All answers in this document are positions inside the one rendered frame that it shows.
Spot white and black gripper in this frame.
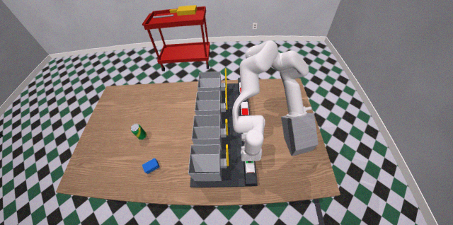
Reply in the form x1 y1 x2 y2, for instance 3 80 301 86
240 149 262 163

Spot green drink can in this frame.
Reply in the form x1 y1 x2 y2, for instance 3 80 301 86
131 124 147 140

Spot blue plastic box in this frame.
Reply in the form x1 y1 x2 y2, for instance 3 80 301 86
142 158 160 174

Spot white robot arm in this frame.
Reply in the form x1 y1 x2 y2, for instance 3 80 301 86
232 40 311 156

